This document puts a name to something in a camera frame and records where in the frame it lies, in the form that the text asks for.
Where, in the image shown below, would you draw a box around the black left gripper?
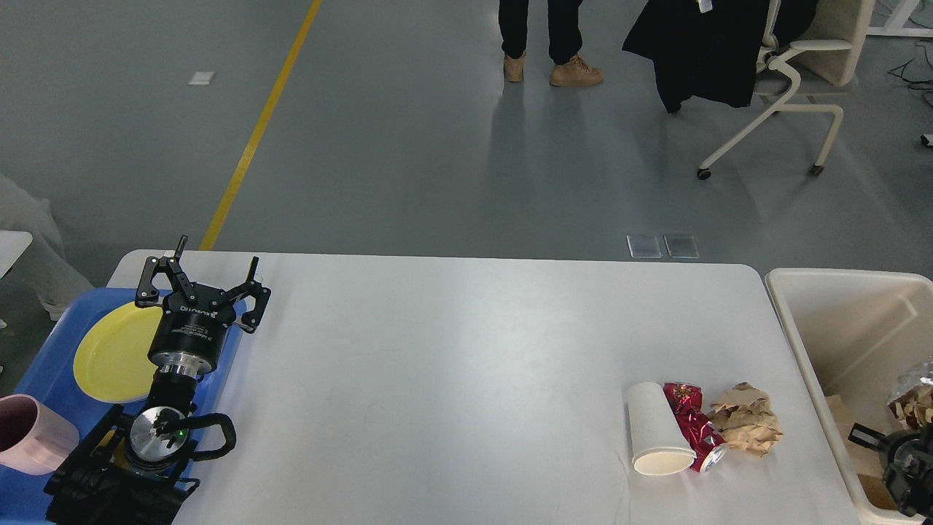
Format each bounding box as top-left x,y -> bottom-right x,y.
135,236 -> 272,378

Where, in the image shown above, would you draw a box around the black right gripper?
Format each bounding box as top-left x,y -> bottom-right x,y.
848,423 -> 921,478

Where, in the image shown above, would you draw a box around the aluminium foil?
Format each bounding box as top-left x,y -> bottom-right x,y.
887,356 -> 932,405

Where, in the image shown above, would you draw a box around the yellow plastic plate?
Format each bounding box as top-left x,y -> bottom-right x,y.
73,303 -> 163,403

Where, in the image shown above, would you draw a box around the pink mug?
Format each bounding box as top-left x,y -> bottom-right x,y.
1,393 -> 80,475

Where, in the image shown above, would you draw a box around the white paper cup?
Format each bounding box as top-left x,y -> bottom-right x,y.
626,382 -> 696,476

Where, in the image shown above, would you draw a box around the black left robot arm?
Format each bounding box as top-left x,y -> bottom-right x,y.
44,236 -> 271,524

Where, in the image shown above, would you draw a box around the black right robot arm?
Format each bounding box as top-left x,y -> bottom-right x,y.
848,423 -> 932,524

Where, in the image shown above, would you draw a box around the white plastic bin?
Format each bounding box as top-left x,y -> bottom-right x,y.
765,268 -> 932,524

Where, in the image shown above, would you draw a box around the small crumpled brown paper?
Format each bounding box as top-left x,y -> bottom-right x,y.
708,382 -> 784,456

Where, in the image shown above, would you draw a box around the person in white trousers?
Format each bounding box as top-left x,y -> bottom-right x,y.
1,176 -> 93,322

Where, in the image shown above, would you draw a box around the blue plastic tray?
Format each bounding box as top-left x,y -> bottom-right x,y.
1,288 -> 244,524

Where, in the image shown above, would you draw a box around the red snack wrapper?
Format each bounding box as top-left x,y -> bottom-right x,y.
663,382 -> 727,474

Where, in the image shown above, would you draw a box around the white side table left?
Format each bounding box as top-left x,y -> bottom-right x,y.
0,230 -> 33,279

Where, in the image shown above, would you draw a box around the floor outlet plates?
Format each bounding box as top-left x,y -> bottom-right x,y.
626,233 -> 700,260

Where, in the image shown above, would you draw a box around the white office chair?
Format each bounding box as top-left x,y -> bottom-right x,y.
697,1 -> 874,180

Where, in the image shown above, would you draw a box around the white desk leg background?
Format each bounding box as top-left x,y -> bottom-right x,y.
867,0 -> 932,39

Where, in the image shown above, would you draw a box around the black jacket on chair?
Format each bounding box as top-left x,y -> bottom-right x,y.
622,1 -> 770,114

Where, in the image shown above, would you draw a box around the person in black trousers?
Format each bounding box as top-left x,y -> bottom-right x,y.
497,1 -> 604,87

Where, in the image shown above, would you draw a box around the black floor cables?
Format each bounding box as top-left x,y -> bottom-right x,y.
886,60 -> 933,110

